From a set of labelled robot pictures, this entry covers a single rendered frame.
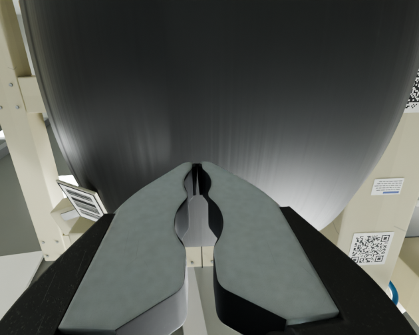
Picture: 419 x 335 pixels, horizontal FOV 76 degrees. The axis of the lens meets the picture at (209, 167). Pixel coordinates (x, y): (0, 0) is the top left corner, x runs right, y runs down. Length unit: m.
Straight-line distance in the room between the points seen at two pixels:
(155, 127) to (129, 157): 0.03
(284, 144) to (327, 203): 0.08
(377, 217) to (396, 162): 0.10
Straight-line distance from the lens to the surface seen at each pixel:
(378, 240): 0.59
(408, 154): 0.53
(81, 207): 0.28
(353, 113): 0.21
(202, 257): 0.86
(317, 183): 0.23
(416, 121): 0.51
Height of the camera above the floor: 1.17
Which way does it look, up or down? 23 degrees up
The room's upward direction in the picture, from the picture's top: 179 degrees clockwise
